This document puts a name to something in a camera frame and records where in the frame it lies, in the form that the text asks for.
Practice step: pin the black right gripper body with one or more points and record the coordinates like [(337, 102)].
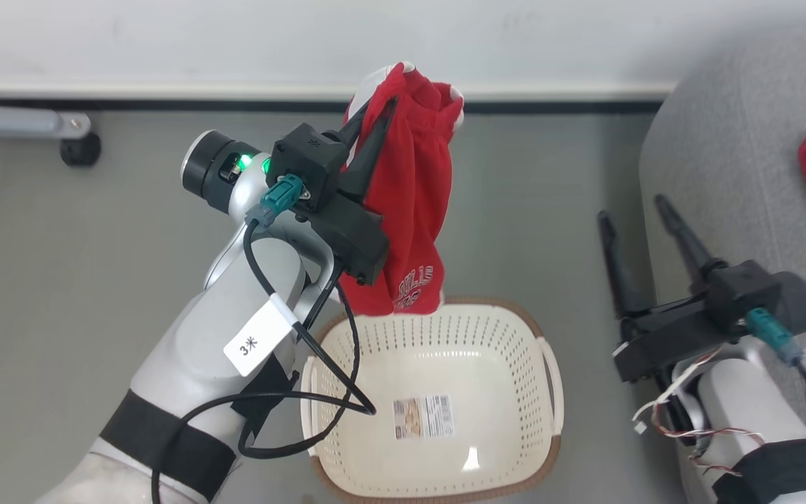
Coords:
[(676, 343)]

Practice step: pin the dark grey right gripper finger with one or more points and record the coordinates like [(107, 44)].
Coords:
[(620, 273), (686, 241)]

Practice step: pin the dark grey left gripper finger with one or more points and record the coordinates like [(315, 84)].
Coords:
[(359, 124), (369, 161)]

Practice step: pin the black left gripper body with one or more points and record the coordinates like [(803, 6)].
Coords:
[(357, 241)]

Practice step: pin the red shorts with white print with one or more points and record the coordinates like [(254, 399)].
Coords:
[(413, 175)]

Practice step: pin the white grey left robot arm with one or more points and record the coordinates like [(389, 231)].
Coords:
[(193, 350)]

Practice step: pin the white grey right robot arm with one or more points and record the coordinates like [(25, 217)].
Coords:
[(746, 399)]

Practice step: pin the grey fabric sofa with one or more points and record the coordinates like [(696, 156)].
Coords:
[(732, 126)]

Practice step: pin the cream perforated laundry basket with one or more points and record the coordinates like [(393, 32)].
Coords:
[(431, 357)]

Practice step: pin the printed label sticker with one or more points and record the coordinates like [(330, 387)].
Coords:
[(422, 417)]

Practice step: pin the dark baseboard strip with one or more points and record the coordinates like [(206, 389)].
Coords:
[(165, 106)]

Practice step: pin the black caster wheel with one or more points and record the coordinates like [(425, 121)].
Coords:
[(81, 149)]

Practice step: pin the grey metal stand leg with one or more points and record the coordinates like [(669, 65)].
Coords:
[(4, 120)]

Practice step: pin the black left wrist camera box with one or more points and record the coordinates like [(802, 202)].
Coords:
[(308, 157)]

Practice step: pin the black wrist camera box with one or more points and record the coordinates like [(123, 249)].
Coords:
[(742, 290), (308, 157)]

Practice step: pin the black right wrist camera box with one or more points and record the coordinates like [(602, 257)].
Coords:
[(742, 290)]

